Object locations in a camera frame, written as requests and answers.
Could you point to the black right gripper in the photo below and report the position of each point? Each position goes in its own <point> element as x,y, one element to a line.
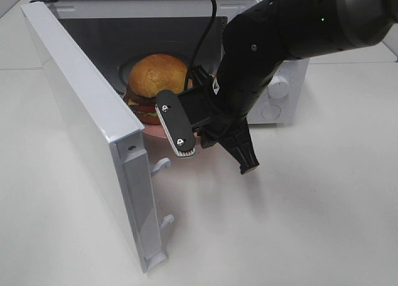
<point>216,107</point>

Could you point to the pink round plate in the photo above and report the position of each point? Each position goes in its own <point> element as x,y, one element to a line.
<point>155,130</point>

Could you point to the burger with lettuce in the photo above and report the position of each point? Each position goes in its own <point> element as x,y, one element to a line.
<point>161,64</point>

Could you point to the round door release button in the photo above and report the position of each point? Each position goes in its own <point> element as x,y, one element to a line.
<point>271,113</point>

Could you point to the lower white timer knob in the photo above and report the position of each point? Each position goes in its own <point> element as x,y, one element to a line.
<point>278,87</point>

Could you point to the white microwave door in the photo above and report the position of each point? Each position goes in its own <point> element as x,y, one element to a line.
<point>105,132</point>

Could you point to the white microwave oven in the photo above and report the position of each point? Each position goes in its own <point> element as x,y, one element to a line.
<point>95,43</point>

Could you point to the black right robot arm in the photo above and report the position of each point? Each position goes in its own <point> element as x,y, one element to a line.
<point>255,44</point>

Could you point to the glass microwave turntable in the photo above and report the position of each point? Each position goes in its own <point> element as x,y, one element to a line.
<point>209,56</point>

